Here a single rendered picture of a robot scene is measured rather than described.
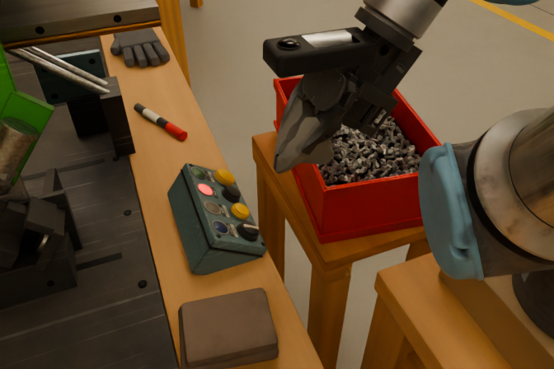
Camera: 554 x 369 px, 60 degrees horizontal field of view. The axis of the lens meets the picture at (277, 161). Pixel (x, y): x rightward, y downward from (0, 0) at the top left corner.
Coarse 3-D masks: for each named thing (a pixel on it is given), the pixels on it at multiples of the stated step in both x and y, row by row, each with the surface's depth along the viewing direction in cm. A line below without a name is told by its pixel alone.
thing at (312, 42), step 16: (320, 32) 51; (336, 32) 51; (352, 32) 51; (272, 48) 48; (288, 48) 47; (304, 48) 48; (320, 48) 48; (336, 48) 48; (352, 48) 49; (368, 48) 49; (272, 64) 48; (288, 64) 47; (304, 64) 47; (320, 64) 48; (336, 64) 49; (352, 64) 50
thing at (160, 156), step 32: (160, 32) 109; (160, 64) 97; (128, 96) 88; (160, 96) 88; (192, 96) 88; (160, 128) 81; (192, 128) 81; (160, 160) 74; (192, 160) 74; (160, 192) 69; (160, 224) 64; (160, 256) 60; (160, 288) 57; (192, 288) 56; (224, 288) 56; (288, 320) 53; (288, 352) 50
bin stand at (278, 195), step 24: (264, 144) 93; (264, 168) 92; (264, 192) 99; (288, 192) 83; (264, 216) 104; (288, 216) 85; (264, 240) 110; (312, 240) 75; (360, 240) 75; (384, 240) 75; (408, 240) 76; (312, 264) 78; (336, 264) 73; (312, 288) 83; (336, 288) 78; (312, 312) 86; (336, 312) 83; (312, 336) 90; (336, 336) 89; (336, 360) 96
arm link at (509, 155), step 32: (512, 128) 34; (544, 128) 29; (448, 160) 38; (480, 160) 35; (512, 160) 32; (544, 160) 29; (448, 192) 36; (480, 192) 34; (512, 192) 32; (544, 192) 29; (448, 224) 37; (480, 224) 35; (512, 224) 33; (544, 224) 32; (448, 256) 38; (480, 256) 36; (512, 256) 35; (544, 256) 33
